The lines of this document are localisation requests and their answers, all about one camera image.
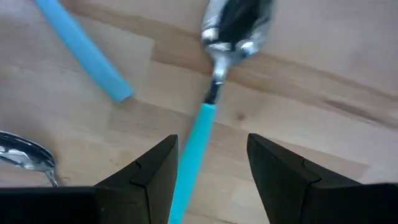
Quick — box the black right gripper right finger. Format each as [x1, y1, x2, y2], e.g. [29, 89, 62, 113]
[246, 133, 398, 224]

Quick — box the spoon with orange-tipped handle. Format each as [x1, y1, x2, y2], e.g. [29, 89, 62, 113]
[0, 130, 60, 187]

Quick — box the spoon with teal handle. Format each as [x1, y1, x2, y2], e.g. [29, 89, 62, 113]
[167, 0, 275, 224]

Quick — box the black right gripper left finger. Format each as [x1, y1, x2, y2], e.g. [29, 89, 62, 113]
[94, 134, 180, 224]

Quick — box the spoon with pale blue handle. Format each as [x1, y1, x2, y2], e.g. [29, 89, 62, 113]
[33, 0, 134, 103]

